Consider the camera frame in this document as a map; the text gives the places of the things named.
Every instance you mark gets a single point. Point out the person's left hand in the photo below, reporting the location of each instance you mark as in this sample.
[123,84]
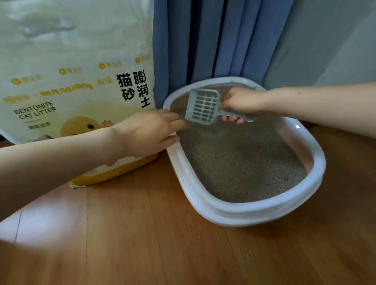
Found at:
[146,133]

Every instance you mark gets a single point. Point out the person's right hand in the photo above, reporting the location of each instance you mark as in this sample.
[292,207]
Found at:
[248,101]

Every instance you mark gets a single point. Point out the light blue litter scoop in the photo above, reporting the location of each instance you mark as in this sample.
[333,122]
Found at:
[248,117]

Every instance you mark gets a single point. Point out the grey cat litter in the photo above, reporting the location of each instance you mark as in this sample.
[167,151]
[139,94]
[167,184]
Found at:
[239,163]

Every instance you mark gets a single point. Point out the white oval litter box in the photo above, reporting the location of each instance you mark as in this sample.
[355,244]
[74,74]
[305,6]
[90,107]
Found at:
[242,213]

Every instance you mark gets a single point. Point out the white printed cat litter bag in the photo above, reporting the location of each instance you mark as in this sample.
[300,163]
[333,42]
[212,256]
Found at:
[60,43]

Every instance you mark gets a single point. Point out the person's right forearm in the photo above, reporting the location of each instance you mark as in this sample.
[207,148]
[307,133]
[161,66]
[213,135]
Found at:
[337,108]

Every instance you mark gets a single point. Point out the person's left forearm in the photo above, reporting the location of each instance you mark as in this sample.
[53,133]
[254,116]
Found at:
[45,173]

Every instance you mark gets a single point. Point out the blue curtain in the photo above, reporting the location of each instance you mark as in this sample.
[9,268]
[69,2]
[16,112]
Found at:
[201,36]

